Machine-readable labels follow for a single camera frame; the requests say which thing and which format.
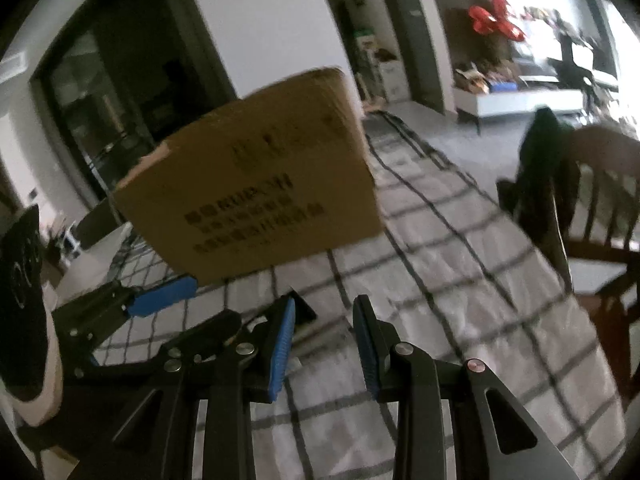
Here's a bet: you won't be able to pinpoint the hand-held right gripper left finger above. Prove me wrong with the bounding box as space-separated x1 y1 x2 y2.
70 294 297 480

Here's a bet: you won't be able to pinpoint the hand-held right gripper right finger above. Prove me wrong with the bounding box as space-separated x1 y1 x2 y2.
351 295 576 480

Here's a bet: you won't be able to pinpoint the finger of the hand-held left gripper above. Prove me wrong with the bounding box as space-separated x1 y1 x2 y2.
72 308 245 393
52 275 198 356

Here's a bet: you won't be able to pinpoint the brown cardboard box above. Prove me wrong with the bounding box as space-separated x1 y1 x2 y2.
111 66 383 286

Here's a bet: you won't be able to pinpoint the dark upholstered chair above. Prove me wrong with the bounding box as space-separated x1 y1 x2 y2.
75 200 126 252

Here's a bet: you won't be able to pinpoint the checked tablecloth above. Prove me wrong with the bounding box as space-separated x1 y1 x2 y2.
65 110 628 480

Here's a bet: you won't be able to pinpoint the dark glass sliding door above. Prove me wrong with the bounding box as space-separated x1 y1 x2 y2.
30 0 238 211

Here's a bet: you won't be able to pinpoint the brown wooden chair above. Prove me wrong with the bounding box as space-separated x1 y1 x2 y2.
497 125 640 406

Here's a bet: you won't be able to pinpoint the dark cloth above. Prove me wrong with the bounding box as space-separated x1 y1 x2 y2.
497 106 576 261

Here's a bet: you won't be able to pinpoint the white storage box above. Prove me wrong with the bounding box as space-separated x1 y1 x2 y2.
375 57 411 103

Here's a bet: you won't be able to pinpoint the white low cabinet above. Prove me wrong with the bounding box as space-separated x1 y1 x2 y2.
455 82 586 123

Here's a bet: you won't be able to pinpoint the pile of small boxes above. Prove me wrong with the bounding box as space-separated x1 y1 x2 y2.
452 57 516 93

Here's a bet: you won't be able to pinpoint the dark interior door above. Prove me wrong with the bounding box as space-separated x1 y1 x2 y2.
372 0 446 113

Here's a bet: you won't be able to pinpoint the red balloons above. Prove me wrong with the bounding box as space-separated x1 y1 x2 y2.
467 0 526 43

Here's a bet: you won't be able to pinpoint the dark slatted wall panel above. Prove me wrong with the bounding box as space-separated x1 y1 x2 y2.
425 0 501 96

